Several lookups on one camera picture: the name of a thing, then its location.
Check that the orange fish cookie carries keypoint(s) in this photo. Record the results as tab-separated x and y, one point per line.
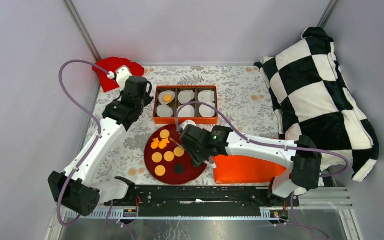
155	143
163	143

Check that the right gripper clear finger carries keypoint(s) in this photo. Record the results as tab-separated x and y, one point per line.
211	163
175	142

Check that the dark red round plate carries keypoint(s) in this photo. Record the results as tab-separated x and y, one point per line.
191	173

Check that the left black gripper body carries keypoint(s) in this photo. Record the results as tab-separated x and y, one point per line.
144	101

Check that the black white checkered blanket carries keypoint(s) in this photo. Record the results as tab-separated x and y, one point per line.
311	98

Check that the black round cookie bottom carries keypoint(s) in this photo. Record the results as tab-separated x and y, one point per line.
179	169

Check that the orange fish cookie left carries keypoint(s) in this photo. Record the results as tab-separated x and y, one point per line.
155	143

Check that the floral table mat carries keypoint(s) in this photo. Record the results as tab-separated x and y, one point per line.
242	96

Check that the orange tin lid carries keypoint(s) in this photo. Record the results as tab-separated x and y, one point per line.
244	170

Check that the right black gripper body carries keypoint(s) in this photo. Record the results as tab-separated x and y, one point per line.
196	153

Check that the orange fish cookie right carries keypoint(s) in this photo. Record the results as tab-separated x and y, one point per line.
163	143

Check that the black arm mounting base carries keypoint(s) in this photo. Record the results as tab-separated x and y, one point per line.
202	201

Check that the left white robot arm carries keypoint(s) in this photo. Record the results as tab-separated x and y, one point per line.
74	188

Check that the round orange cookie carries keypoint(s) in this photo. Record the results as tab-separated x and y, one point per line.
167	98
164	134
160	170
157	157
179	151
169	156

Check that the white paper cup liner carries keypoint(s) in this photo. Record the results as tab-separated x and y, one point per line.
186	111
206	110
207	96
161	94
186	96
164	111

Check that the round orange cookie bottom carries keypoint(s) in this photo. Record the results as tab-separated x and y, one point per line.
160	170

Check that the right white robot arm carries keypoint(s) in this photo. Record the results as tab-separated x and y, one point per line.
300	158

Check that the orange compartment cookie tin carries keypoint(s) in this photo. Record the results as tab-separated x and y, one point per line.
198	119

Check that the red cloth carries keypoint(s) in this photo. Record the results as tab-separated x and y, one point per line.
123	68

